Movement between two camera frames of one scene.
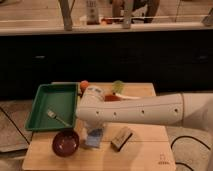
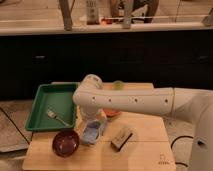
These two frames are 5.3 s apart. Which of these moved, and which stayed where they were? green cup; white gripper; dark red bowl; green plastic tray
Moved: white gripper
Stayed: green cup; dark red bowl; green plastic tray
